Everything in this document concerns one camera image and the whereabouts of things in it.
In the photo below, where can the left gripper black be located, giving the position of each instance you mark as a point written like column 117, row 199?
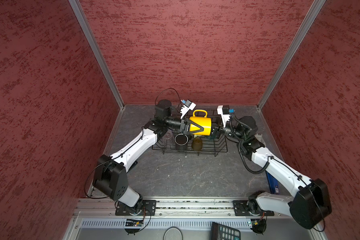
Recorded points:
column 184, row 128

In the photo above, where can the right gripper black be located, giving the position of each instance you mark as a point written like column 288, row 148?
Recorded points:
column 216, row 129

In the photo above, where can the black mug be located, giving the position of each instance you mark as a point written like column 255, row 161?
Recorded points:
column 181, row 142

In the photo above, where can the yellow mug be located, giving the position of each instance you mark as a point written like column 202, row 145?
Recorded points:
column 200, row 118

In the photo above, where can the olive green glass cup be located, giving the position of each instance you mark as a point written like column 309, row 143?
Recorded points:
column 197, row 144

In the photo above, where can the clear glass tumbler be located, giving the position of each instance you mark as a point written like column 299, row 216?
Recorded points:
column 167, row 138

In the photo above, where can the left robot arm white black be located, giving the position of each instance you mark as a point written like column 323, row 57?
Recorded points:
column 110, row 175

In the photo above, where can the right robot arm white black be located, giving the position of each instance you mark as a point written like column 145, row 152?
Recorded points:
column 308, row 202

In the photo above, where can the white plastic tape dispenser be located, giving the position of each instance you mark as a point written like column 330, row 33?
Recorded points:
column 260, row 138

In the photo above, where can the black stapler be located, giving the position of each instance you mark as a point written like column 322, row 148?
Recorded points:
column 133, row 165

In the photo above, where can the blue stapler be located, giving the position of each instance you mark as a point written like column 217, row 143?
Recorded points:
column 273, row 184

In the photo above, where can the black calculator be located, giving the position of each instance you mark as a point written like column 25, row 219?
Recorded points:
column 222, row 232

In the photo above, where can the round grey disc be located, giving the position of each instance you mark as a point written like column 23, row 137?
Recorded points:
column 173, row 233

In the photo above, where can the black wire dish rack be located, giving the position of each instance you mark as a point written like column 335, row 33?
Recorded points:
column 210, row 146

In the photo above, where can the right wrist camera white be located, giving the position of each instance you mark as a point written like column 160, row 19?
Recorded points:
column 225, row 111

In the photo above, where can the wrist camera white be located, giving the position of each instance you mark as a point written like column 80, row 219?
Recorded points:
column 225, row 111
column 187, row 106

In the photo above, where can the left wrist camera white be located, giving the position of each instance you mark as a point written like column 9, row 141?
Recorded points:
column 187, row 106

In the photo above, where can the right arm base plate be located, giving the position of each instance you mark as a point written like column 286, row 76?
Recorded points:
column 242, row 209

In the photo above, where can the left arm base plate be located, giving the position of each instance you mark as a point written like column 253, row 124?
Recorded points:
column 148, row 207

